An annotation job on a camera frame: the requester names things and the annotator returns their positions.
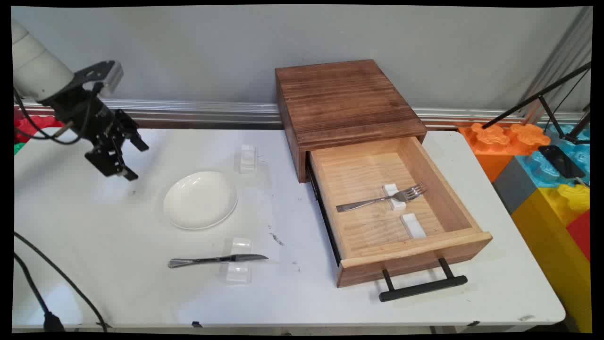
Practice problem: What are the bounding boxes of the black camera cable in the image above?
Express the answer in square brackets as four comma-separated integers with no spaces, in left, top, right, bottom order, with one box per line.
[14,81,102,145]

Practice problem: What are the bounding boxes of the red foam piece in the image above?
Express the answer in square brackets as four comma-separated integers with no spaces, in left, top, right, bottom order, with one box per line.
[14,106,64,144]

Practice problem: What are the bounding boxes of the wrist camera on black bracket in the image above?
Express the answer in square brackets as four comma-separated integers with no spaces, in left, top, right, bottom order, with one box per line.
[72,60,124,97]

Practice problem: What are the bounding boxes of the black smartphone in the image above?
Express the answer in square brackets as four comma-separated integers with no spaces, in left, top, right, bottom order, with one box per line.
[538,144,586,179]

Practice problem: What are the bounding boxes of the grey curtain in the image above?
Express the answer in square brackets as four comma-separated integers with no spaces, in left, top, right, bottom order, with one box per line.
[519,7,593,123]

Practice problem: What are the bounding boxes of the grey foam block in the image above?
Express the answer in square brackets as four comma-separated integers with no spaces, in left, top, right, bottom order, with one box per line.
[492,156,538,215]

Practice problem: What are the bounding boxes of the blue foam block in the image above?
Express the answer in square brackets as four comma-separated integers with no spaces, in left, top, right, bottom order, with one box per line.
[515,124,590,188]

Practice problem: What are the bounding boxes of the black drawer handle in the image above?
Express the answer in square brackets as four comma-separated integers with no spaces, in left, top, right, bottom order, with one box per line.
[379,257,468,303]

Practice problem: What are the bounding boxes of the black tripod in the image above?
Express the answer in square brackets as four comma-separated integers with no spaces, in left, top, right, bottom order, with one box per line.
[481,61,592,145]

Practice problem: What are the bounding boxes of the silver fork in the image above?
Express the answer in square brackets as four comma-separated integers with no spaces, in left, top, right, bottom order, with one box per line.
[336,183,428,213]

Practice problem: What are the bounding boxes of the silver table knife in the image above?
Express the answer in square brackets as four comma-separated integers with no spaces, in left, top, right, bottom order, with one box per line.
[168,254,269,268]

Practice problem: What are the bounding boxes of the thin black cable clear connector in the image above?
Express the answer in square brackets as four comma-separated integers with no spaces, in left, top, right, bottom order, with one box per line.
[14,231,108,331]

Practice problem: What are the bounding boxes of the light wooden drawer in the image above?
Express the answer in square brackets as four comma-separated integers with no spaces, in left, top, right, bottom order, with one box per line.
[307,136,493,288]

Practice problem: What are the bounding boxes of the aluminium rail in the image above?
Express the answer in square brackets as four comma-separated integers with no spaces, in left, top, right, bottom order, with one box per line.
[14,98,586,128]

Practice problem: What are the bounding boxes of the dark wooden cabinet box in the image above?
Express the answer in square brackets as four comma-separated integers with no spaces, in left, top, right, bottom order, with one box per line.
[275,59,428,184]

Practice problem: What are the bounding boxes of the black cable with metal plug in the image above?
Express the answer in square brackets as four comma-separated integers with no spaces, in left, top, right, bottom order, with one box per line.
[13,87,74,140]

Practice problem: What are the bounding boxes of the orange foam block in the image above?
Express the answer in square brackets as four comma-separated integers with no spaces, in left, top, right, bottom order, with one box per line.
[458,123,552,183]

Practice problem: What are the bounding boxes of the thick black cable with plug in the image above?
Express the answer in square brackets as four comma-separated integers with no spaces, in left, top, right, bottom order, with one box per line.
[14,254,65,332]

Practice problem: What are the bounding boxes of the black drawer slide rail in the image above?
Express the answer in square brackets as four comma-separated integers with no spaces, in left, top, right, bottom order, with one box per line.
[307,163,341,267]

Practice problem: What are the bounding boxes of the red foam block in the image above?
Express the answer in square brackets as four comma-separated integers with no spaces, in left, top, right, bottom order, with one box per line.
[566,210,591,261]

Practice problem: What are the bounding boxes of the white round plate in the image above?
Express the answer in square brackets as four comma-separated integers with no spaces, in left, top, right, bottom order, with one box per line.
[163,171,238,230]

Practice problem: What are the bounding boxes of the white ceramic cutlery rest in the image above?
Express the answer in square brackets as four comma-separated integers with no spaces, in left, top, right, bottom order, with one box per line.
[239,144,258,174]
[226,238,253,284]
[400,213,427,239]
[382,183,407,211]

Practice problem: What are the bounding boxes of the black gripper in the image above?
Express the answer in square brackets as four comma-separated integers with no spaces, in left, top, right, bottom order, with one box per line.
[45,85,150,181]

